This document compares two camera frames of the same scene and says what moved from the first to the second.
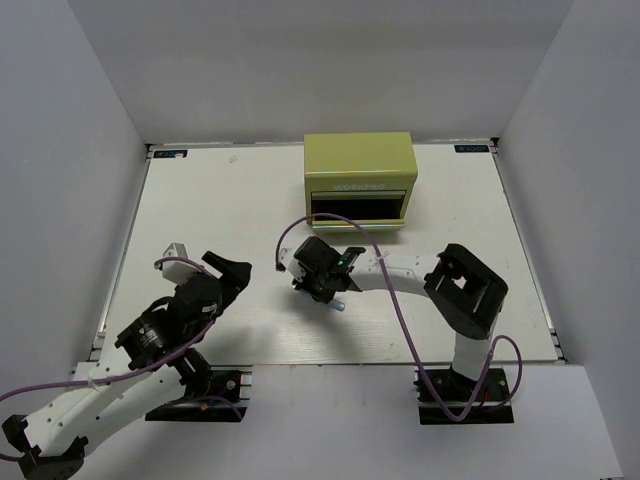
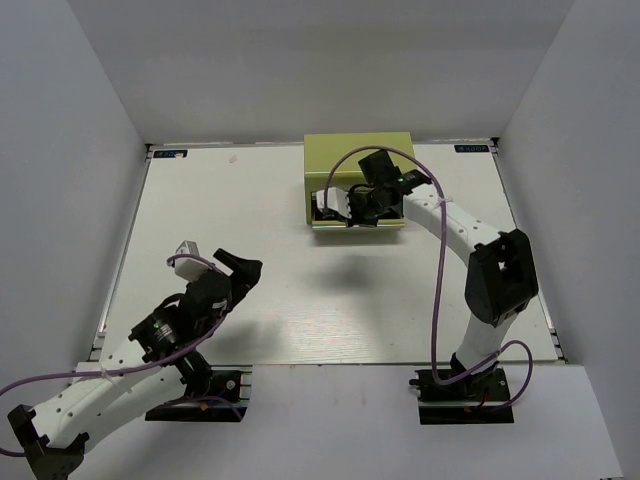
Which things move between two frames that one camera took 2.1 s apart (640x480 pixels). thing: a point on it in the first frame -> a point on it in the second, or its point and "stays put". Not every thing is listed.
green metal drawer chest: (367, 178) stays put
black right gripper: (307, 285) -> (356, 219)
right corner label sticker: (471, 148) stays put
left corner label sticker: (169, 153) stays put
